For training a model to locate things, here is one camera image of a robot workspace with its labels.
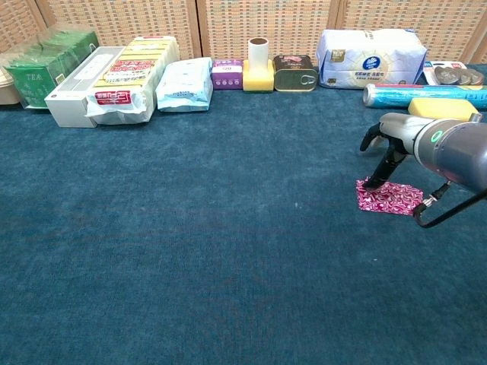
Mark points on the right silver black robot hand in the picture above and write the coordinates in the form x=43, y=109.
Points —
x=399, y=127

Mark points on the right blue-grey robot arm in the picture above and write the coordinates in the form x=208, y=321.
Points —
x=456, y=152

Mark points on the blue food wrap roll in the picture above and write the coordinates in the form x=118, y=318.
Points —
x=392, y=97

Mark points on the loose yellow sponge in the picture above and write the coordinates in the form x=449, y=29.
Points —
x=441, y=107

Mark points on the white tissue pack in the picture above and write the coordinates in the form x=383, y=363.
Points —
x=369, y=61

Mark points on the black gold luncheon meat can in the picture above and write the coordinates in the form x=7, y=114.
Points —
x=291, y=78

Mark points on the yellow sponge under tube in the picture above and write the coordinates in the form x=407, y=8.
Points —
x=258, y=81

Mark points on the woven bamboo folding screen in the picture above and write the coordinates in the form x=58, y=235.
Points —
x=266, y=23

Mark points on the small purple box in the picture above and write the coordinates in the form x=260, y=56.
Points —
x=227, y=78

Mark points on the light blue wet wipes pack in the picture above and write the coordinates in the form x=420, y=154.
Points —
x=182, y=87

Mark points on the yellow red snack package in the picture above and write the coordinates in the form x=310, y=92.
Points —
x=129, y=72

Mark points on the dark teal table cloth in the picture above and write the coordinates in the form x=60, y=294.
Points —
x=152, y=266

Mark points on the white power strip box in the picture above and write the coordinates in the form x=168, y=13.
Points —
x=72, y=102

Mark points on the clear box green tea bags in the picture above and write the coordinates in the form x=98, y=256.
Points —
x=42, y=76

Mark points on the beige lunch box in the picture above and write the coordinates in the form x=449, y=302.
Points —
x=7, y=89

